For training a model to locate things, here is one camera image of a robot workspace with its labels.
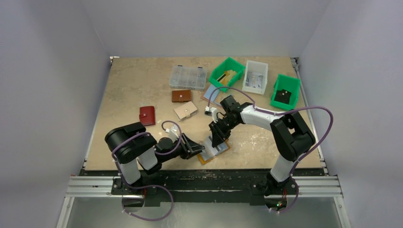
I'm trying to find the cards in green bin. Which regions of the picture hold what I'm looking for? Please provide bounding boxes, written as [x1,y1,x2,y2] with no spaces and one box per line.
[217,70,237,86]

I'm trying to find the stack of loose cards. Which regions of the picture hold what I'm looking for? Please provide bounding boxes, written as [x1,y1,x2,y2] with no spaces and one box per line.
[200,84,233,108]

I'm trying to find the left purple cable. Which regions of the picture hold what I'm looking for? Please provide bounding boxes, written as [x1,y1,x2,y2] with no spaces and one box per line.
[112,120,183,177]

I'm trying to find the cards in white bin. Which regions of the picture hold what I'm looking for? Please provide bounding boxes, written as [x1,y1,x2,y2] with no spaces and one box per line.
[245,71,263,89]

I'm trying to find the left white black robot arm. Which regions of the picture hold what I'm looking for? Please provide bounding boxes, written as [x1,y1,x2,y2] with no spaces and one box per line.
[105,120,205,188]

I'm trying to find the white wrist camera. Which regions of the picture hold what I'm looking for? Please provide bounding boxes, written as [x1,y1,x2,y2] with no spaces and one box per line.
[204,106,218,123]
[165,125,180,142]

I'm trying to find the aluminium frame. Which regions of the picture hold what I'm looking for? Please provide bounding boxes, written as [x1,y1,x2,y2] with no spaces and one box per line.
[64,176,351,228]

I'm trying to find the black card holder in bin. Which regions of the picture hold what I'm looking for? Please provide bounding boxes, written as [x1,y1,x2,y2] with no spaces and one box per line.
[274,89,292,105]

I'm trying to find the green bin right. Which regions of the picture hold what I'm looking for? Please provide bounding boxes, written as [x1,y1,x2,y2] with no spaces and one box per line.
[270,74,301,111]

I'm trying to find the red leather card holder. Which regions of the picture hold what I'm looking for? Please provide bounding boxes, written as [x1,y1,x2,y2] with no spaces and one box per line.
[139,106,156,126]

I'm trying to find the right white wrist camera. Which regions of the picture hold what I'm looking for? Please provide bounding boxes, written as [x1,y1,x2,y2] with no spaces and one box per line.
[204,106,218,123]

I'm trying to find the white plastic bin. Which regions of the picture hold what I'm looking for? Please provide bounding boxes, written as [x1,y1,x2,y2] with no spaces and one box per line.
[242,60,269,95]

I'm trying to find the beige card holder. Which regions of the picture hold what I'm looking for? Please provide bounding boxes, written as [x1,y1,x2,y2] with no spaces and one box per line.
[173,101,198,121]

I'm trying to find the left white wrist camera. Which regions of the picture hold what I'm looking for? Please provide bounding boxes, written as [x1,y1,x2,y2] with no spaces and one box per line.
[165,125,180,142]

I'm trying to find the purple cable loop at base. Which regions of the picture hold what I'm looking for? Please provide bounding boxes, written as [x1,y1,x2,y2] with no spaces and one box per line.
[122,185,174,222]

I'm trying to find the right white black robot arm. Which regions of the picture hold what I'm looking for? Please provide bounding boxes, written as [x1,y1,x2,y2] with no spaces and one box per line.
[204,95,316,183]

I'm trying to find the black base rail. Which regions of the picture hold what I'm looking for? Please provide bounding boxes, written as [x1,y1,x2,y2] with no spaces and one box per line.
[78,168,311,209]

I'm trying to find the green bin with cards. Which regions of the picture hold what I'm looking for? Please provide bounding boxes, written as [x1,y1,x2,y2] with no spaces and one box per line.
[209,57,245,87]

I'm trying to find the brown leather card holder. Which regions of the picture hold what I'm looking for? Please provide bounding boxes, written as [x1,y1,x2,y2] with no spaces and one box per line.
[171,90,192,103]

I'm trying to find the clear plastic organizer box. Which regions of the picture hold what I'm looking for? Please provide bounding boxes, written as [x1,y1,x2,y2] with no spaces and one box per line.
[169,65,208,91]

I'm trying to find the mustard yellow card holder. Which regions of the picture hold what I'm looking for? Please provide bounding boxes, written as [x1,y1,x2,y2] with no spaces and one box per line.
[197,135,230,165]

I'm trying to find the white credit card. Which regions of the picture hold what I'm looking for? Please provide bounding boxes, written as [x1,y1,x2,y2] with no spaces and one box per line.
[202,136,219,157]

